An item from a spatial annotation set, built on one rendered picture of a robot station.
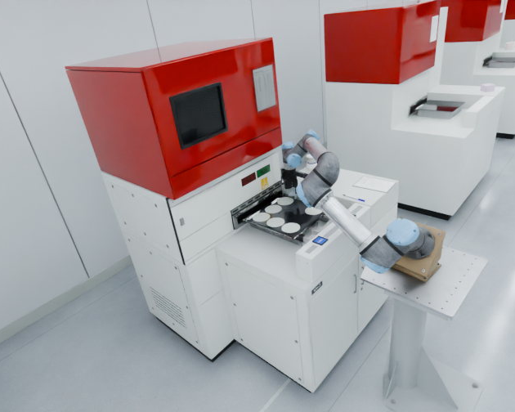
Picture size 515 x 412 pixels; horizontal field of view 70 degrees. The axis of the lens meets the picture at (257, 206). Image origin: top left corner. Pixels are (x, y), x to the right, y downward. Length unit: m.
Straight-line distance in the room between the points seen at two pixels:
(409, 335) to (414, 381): 0.37
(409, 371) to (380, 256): 0.87
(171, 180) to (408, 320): 1.33
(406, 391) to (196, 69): 2.01
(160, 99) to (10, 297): 2.18
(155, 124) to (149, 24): 1.89
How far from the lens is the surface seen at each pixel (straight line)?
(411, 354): 2.22
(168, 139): 1.69
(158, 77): 1.64
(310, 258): 1.68
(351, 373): 2.47
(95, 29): 3.24
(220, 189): 2.00
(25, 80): 3.04
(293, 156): 2.01
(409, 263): 1.82
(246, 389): 2.44
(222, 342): 2.51
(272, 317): 2.05
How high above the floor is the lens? 1.98
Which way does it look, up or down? 29 degrees down
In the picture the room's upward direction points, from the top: 8 degrees counter-clockwise
